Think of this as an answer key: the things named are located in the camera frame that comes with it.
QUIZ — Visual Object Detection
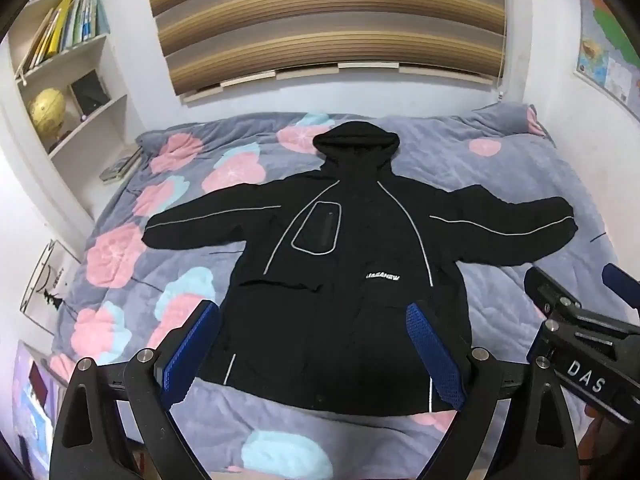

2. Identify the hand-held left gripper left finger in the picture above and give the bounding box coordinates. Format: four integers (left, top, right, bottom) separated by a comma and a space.
49, 299, 222, 480

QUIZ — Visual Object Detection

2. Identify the row of colourful books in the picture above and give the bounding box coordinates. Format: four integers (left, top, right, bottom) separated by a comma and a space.
14, 0, 110, 78

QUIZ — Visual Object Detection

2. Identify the small stack of books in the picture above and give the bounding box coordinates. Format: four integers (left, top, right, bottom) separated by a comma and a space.
99, 146, 145, 184

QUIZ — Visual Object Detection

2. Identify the black hooded jacket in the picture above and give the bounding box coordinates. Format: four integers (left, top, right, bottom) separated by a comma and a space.
142, 121, 578, 413

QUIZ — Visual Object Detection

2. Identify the white blind cord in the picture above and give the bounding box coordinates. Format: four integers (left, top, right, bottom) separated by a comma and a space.
497, 0, 507, 105

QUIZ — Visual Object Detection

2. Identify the yellow globe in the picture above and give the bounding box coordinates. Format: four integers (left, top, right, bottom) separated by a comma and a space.
27, 87, 71, 147

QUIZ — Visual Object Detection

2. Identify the grey floral pillow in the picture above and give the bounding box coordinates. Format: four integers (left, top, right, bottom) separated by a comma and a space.
472, 101, 548, 137

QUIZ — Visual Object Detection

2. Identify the wall map poster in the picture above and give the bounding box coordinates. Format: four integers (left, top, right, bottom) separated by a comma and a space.
574, 0, 640, 122

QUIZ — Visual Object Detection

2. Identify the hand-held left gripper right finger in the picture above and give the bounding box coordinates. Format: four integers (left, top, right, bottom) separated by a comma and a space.
404, 301, 581, 480

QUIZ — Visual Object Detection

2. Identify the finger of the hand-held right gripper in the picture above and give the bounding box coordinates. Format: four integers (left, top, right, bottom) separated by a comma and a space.
523, 266, 582, 322
601, 262, 640, 307

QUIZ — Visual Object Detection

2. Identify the purple wall poster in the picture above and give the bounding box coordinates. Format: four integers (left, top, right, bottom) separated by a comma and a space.
10, 340, 68, 473

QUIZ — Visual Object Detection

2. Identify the white bookshelf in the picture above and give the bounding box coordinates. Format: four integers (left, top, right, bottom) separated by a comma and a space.
0, 0, 147, 221

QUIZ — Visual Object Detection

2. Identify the striped brown window blind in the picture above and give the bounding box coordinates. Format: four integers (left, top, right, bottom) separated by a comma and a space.
142, 0, 507, 107

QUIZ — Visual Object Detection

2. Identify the white line drawing picture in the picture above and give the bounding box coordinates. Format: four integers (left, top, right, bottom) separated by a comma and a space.
19, 240, 82, 337

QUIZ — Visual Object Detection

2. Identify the grey floral blanket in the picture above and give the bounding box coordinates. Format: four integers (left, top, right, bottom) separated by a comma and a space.
50, 101, 640, 480

